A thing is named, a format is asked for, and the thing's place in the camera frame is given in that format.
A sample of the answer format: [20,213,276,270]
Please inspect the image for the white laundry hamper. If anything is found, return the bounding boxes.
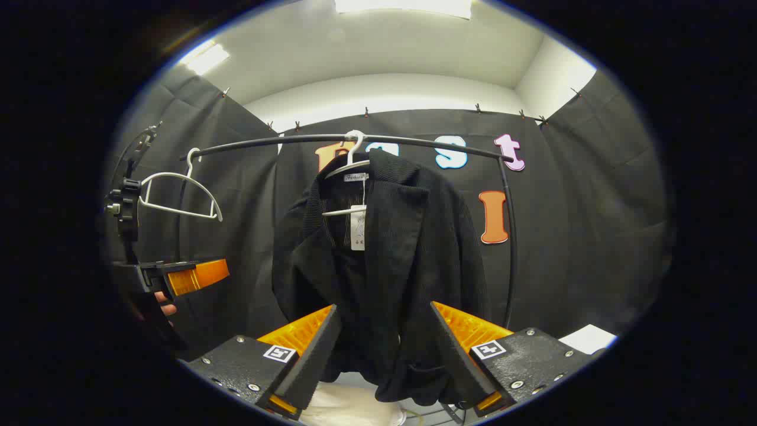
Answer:
[299,382,409,426]

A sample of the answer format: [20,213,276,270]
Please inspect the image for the small ceiling light panel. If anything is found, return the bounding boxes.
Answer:
[180,41,231,76]

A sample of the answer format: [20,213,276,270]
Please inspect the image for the white paper hang tag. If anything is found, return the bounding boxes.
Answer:
[350,204,367,252]

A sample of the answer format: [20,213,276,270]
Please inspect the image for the black jacket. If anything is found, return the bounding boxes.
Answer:
[272,148,491,406]

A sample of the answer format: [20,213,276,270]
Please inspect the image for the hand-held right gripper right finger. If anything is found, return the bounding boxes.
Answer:
[430,301,607,418]

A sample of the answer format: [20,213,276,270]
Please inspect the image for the black clothes rack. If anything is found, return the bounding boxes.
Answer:
[177,134,518,329]

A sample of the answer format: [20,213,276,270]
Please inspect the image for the white clothes hanger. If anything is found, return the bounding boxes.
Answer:
[138,148,224,222]
[322,130,372,217]

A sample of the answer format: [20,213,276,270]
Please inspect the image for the white cabinet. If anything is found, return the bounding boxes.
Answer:
[559,324,619,356]

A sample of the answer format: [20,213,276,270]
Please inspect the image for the black backdrop cloth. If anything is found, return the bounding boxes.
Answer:
[103,65,672,362]

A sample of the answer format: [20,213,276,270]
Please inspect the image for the large ceiling light panel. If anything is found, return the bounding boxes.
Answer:
[334,0,474,20]

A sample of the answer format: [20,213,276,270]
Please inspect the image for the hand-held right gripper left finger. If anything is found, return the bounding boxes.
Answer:
[188,304,344,421]

